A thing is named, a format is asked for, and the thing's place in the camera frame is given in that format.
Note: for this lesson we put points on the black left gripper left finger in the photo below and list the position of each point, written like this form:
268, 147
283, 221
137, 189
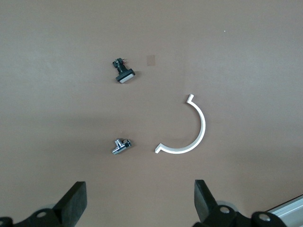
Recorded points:
71, 203

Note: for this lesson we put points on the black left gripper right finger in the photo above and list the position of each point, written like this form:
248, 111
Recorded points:
206, 205

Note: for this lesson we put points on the white drawer cabinet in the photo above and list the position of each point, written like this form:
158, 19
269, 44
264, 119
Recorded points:
291, 210

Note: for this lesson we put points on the black push button grey cap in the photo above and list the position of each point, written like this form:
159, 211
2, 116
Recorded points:
124, 75

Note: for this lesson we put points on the chrome valve fitting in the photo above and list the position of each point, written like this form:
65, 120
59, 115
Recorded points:
120, 147

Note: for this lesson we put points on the translucent tape patch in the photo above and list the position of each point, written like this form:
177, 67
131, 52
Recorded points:
151, 60

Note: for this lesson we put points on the white semicircular plastic bracket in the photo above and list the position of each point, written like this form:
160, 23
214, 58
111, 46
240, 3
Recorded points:
202, 124

